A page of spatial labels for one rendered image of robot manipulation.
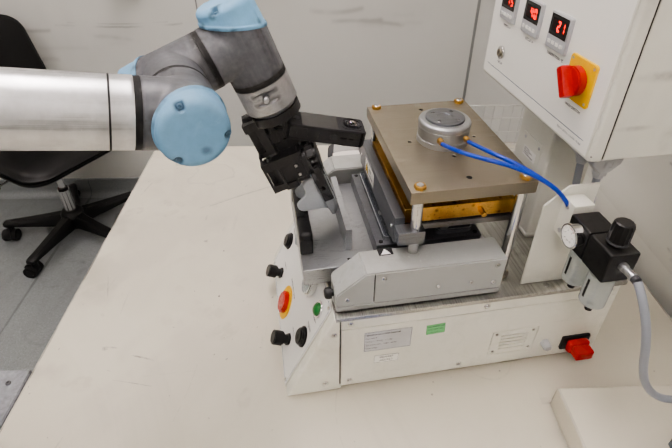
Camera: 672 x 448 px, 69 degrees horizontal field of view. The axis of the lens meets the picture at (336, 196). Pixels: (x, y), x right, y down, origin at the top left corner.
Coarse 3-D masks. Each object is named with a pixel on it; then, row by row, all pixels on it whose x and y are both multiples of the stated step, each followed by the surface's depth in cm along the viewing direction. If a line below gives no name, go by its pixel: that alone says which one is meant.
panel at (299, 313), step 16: (288, 256) 96; (288, 272) 94; (288, 288) 91; (320, 288) 77; (288, 304) 88; (304, 304) 82; (320, 304) 75; (288, 320) 87; (304, 320) 80; (320, 320) 74; (288, 352) 82; (304, 352) 76; (288, 368) 81
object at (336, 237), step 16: (336, 192) 81; (352, 192) 88; (320, 208) 84; (352, 208) 84; (320, 224) 80; (336, 224) 80; (352, 224) 80; (320, 240) 77; (336, 240) 77; (352, 240) 77; (368, 240) 77; (304, 256) 74; (320, 256) 74; (336, 256) 74; (352, 256) 74; (304, 272) 72; (320, 272) 72
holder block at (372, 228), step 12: (360, 180) 87; (360, 192) 84; (360, 204) 82; (372, 216) 78; (372, 228) 76; (432, 228) 76; (372, 240) 75; (384, 240) 73; (432, 240) 74; (444, 240) 74; (456, 240) 75
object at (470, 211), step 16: (384, 160) 80; (400, 192) 73; (432, 208) 70; (448, 208) 70; (464, 208) 71; (480, 208) 71; (496, 208) 72; (432, 224) 72; (448, 224) 72; (464, 224) 73
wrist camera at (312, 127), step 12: (300, 120) 68; (312, 120) 69; (324, 120) 70; (336, 120) 71; (348, 120) 71; (360, 120) 72; (288, 132) 68; (300, 132) 68; (312, 132) 68; (324, 132) 68; (336, 132) 68; (348, 132) 69; (360, 132) 69; (336, 144) 70; (348, 144) 70; (360, 144) 70
